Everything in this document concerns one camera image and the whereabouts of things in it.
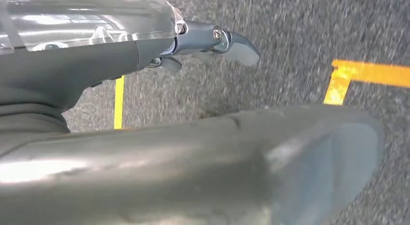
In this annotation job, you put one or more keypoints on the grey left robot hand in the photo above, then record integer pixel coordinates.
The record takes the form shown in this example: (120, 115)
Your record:
(80, 57)

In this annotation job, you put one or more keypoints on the yellow floor tape marking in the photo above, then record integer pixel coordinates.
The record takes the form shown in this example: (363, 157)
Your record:
(118, 105)
(368, 73)

